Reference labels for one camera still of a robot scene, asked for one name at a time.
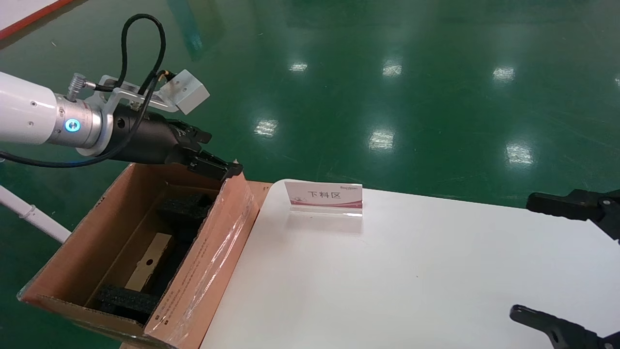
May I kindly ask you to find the small brown cardboard box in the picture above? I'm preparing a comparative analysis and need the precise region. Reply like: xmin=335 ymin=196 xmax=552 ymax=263
xmin=125 ymin=233 xmax=176 ymax=292

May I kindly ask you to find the white acrylic sign placard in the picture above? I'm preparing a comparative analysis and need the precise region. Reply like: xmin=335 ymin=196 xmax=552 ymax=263
xmin=284 ymin=180 xmax=364 ymax=217

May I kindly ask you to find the large open cardboard box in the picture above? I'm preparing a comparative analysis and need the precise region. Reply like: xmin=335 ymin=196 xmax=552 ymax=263
xmin=17 ymin=162 xmax=273 ymax=349

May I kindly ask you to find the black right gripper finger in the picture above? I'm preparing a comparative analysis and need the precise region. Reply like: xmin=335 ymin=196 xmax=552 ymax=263
xmin=527 ymin=189 xmax=620 ymax=243
xmin=510 ymin=305 xmax=620 ymax=349

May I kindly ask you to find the silver camera bracket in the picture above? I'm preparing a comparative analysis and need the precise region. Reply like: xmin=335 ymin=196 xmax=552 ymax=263
xmin=67 ymin=73 xmax=171 ymax=113

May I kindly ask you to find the white plastic pipe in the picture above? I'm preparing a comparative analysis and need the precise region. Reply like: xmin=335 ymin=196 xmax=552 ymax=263
xmin=0 ymin=186 xmax=72 ymax=243

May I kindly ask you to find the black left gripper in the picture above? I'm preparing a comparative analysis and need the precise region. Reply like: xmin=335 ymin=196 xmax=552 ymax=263
xmin=99 ymin=106 xmax=244 ymax=181

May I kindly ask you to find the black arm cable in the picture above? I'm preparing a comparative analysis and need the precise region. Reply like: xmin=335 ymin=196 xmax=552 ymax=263
xmin=0 ymin=14 xmax=168 ymax=168

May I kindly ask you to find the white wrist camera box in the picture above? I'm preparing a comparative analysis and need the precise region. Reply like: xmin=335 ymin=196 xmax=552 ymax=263
xmin=160 ymin=69 xmax=210 ymax=115

